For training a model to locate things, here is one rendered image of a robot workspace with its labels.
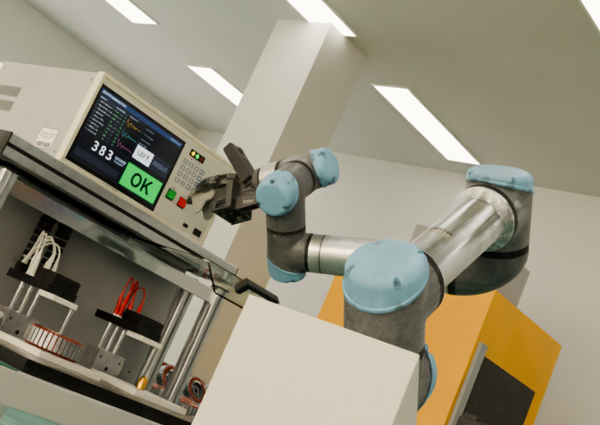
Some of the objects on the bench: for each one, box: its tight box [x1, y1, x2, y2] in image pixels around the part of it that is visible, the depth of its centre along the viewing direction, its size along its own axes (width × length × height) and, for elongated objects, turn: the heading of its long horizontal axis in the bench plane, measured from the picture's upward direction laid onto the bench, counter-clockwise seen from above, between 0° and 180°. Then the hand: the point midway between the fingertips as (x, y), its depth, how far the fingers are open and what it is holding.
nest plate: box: [0, 330, 102, 381], centre depth 176 cm, size 15×15×1 cm
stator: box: [23, 323, 86, 363], centre depth 176 cm, size 11×11×4 cm
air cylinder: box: [0, 304, 39, 340], centre depth 186 cm, size 5×8×6 cm
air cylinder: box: [77, 343, 125, 378], centre depth 203 cm, size 5×8×6 cm
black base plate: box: [0, 338, 195, 425], centre depth 185 cm, size 47×64×2 cm
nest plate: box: [91, 368, 187, 415], centre depth 193 cm, size 15×15×1 cm
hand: (192, 197), depth 203 cm, fingers closed
